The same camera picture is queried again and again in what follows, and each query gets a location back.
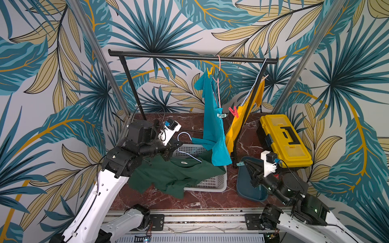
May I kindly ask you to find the pink wire hanger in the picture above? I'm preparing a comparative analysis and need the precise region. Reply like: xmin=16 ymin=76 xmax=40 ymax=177
xmin=214 ymin=54 xmax=221 ymax=108

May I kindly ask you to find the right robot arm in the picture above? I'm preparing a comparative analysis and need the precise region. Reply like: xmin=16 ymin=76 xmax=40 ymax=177
xmin=241 ymin=158 xmax=361 ymax=243

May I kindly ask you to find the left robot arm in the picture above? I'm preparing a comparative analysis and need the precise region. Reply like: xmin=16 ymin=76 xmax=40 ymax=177
xmin=50 ymin=118 xmax=182 ymax=243

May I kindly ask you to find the right aluminium frame post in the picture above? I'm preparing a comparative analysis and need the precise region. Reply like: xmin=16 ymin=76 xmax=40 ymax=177
xmin=271 ymin=0 xmax=346 ymax=114

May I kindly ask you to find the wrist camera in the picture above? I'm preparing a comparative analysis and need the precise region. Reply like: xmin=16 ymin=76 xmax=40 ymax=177
xmin=260 ymin=150 xmax=278 ymax=177
xmin=158 ymin=118 xmax=181 ymax=146

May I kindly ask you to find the yellow clothespin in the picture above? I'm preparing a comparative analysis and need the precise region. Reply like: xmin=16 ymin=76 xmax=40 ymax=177
xmin=207 ymin=67 xmax=213 ymax=77

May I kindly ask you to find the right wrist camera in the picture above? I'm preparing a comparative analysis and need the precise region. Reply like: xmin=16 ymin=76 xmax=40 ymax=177
xmin=260 ymin=150 xmax=278 ymax=177

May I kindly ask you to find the beige pink clothespin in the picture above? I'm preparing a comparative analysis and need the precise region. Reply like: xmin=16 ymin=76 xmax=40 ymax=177
xmin=260 ymin=75 xmax=269 ymax=82

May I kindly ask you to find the left aluminium frame post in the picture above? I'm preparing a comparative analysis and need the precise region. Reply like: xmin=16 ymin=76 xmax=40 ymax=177
xmin=68 ymin=0 xmax=130 ymax=116

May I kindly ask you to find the grey perforated plastic basket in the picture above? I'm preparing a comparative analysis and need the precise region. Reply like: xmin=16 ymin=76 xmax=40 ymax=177
xmin=173 ymin=144 xmax=228 ymax=192

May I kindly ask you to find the mint white clothespin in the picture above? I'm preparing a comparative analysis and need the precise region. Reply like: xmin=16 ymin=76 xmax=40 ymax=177
xmin=217 ymin=113 xmax=227 ymax=118

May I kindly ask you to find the pink red clothespin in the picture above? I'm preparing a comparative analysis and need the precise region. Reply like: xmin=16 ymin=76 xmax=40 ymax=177
xmin=229 ymin=106 xmax=239 ymax=118

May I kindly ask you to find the aluminium frame post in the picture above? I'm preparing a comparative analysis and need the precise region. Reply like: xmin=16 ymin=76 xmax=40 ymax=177
xmin=68 ymin=0 xmax=130 ymax=116
xmin=271 ymin=0 xmax=346 ymax=114

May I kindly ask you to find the light blue wire hanger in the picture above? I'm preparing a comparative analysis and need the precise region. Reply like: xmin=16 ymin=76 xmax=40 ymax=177
xmin=177 ymin=132 xmax=202 ymax=163

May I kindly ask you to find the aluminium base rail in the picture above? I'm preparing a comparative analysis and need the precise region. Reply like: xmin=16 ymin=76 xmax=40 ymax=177
xmin=71 ymin=208 xmax=308 ymax=243

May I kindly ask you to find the yellow t-shirt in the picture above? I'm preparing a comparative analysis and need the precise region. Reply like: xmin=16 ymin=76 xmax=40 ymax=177
xmin=225 ymin=79 xmax=265 ymax=153

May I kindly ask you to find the turquoise printed t-shirt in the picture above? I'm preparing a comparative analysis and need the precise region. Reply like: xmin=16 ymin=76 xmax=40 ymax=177
xmin=192 ymin=74 xmax=232 ymax=166

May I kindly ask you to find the dark teal plastic tray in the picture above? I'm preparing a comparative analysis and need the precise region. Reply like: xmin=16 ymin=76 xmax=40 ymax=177
xmin=237 ymin=166 xmax=268 ymax=202

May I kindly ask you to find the pale blue wire hanger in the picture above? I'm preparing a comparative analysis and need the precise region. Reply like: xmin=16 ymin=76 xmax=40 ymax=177
xmin=239 ymin=63 xmax=265 ymax=106

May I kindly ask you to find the black clothes rack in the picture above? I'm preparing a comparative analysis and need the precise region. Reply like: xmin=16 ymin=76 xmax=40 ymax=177
xmin=107 ymin=49 xmax=279 ymax=168

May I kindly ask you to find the dark green t-shirt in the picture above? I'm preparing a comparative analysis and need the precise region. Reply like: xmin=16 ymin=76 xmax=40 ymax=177
xmin=128 ymin=151 xmax=225 ymax=199

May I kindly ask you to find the yellow black toolbox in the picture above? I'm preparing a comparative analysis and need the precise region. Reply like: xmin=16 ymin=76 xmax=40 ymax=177
xmin=257 ymin=114 xmax=313 ymax=168

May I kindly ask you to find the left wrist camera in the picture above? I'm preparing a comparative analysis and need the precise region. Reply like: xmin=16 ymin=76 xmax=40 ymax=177
xmin=158 ymin=118 xmax=181 ymax=146

